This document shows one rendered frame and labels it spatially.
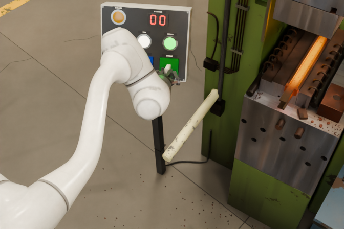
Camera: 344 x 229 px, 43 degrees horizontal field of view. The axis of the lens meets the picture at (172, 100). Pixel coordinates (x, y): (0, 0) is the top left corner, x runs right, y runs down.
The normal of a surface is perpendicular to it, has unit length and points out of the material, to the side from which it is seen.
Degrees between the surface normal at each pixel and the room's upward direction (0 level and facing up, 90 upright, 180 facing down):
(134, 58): 50
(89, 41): 0
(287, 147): 90
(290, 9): 90
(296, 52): 0
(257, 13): 90
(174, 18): 60
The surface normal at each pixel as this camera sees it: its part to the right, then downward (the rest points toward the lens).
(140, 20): -0.13, 0.33
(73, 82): -0.03, -0.65
